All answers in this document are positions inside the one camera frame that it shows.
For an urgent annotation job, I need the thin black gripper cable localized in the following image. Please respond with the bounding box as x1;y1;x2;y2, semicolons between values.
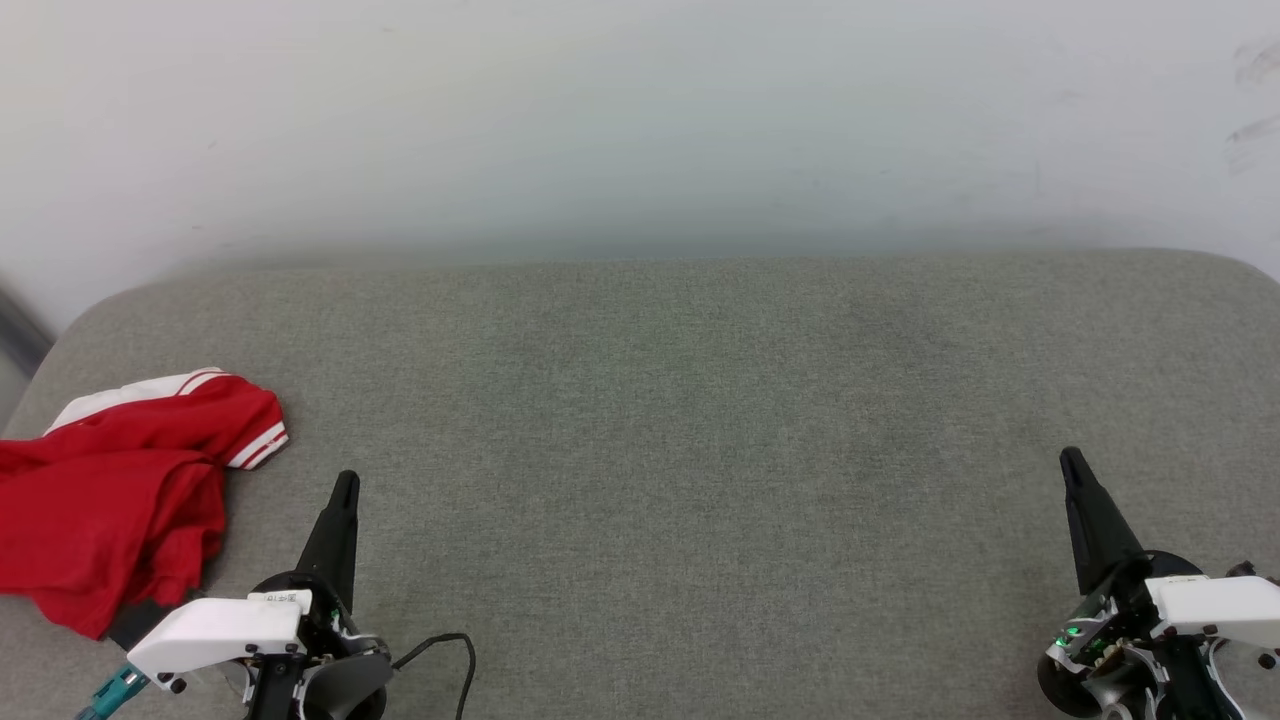
390;633;477;720

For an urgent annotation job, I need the grey fabric sofa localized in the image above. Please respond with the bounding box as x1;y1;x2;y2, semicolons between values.
0;248;1280;720

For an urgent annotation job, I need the red and white jersey shirt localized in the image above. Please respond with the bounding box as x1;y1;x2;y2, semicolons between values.
0;367;289;641

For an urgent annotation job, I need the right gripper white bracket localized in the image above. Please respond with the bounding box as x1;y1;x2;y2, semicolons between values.
1037;447;1280;720

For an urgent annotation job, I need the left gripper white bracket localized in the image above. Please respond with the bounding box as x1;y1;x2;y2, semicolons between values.
127;470;391;720

